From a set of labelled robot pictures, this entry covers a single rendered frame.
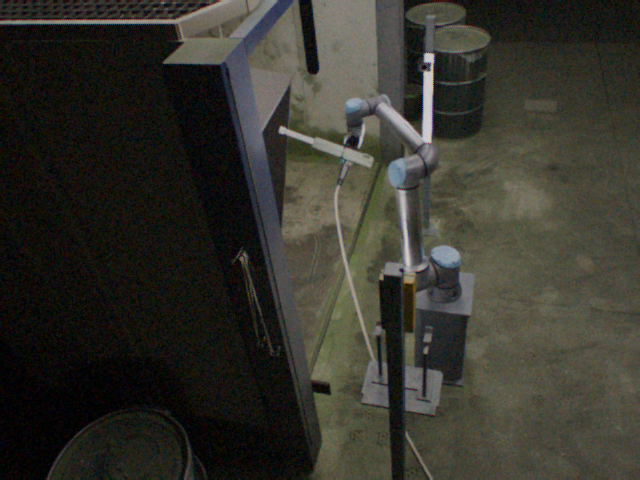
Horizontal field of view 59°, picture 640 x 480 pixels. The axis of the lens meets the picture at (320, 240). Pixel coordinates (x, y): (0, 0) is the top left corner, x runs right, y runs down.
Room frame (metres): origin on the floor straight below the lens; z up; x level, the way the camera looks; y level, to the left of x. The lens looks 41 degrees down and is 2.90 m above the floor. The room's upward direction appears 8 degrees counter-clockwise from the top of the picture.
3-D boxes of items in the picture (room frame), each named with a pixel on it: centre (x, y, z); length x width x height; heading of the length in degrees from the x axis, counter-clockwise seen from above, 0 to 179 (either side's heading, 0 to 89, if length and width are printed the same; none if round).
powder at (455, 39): (4.75, -1.43, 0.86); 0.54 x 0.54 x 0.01
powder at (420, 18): (5.40, -1.40, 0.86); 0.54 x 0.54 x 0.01
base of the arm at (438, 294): (2.06, -0.62, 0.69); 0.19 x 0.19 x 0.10
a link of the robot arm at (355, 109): (2.65, -0.28, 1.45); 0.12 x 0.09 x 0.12; 107
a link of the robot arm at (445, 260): (2.06, -0.62, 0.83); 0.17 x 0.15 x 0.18; 107
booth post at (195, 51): (1.60, 0.25, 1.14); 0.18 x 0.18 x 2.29; 69
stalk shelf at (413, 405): (1.40, -0.26, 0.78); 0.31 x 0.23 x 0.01; 69
